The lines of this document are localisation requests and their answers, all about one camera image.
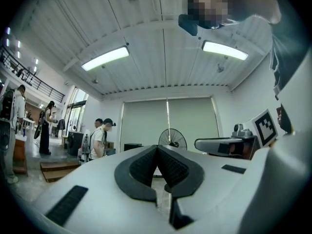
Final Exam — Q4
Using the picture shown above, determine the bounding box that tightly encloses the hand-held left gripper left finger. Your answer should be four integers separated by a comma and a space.
31, 145, 176, 234

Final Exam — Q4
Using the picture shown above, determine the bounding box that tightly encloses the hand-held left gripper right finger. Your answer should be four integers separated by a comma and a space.
157, 144, 259, 234

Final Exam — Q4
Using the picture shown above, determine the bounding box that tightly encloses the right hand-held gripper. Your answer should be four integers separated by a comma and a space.
194, 109, 279, 160

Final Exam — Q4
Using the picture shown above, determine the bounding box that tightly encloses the grey roller blind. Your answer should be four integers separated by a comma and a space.
167, 97, 220, 153
121, 99, 169, 153

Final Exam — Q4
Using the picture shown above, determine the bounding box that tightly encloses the black standing fan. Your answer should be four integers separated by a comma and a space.
158, 128, 188, 151

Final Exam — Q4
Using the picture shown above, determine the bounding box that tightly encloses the wooden pallet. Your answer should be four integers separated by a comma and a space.
40, 161, 81, 183

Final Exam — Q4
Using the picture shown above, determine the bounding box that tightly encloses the black box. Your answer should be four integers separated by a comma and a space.
123, 143, 143, 152

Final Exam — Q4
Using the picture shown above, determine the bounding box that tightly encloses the black cabinet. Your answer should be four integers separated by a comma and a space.
67, 131, 85, 156

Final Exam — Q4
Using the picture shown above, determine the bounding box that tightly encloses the glass door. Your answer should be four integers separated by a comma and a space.
65, 86, 89, 137

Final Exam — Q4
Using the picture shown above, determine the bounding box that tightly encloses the brown wooden cabinet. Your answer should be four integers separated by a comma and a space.
12, 137, 29, 175

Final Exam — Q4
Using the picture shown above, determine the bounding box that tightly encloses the person's torso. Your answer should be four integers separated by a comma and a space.
243, 16, 312, 234

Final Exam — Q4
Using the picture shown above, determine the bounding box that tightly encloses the long ceiling light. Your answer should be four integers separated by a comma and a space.
81, 45, 130, 72
201, 40, 249, 61

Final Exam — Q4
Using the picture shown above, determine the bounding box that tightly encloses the white table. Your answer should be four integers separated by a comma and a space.
16, 117, 36, 141

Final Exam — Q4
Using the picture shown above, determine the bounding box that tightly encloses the black balcony railing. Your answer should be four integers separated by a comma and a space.
0, 46, 66, 102

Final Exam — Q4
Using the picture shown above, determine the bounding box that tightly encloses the person's head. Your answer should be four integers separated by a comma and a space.
185, 0, 282, 30

